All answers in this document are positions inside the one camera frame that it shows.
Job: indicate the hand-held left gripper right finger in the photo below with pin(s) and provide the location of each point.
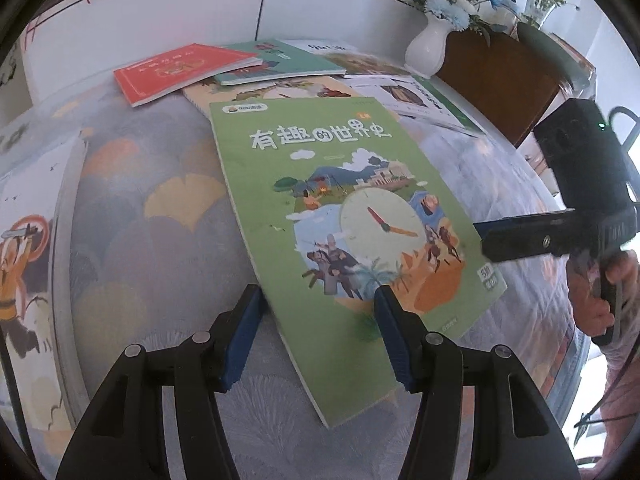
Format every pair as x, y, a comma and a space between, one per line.
395, 340

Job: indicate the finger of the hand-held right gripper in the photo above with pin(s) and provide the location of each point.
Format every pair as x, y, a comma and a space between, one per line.
530, 237

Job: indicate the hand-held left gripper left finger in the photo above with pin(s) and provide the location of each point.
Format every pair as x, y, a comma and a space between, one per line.
245, 340

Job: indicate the light green clock cover book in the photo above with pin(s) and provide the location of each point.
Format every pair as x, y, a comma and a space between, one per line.
325, 185

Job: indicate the white robed man book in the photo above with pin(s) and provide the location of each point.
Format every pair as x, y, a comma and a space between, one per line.
400, 95

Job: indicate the white warrior cover book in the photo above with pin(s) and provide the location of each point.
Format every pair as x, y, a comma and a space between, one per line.
30, 270

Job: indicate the beige illustrated book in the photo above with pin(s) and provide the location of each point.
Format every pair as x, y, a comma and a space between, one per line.
225, 91

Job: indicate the painting cover book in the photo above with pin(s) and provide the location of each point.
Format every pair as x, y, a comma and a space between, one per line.
350, 60

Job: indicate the red paperback book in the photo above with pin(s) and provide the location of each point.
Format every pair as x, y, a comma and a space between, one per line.
170, 75

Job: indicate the teal green book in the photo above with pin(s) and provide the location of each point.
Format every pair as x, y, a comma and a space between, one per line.
290, 65

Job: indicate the person's right hand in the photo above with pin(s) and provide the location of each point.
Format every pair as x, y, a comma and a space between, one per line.
585, 300

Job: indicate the brown wooden cabinet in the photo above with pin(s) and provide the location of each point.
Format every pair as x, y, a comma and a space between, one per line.
500, 90

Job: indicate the dark green cushion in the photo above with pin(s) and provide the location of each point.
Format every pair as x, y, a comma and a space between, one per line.
547, 50

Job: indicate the white ceramic vase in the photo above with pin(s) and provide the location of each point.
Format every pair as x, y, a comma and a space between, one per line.
425, 50

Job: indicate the artificial blue white flowers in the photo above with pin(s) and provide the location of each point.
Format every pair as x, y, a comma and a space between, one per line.
445, 7

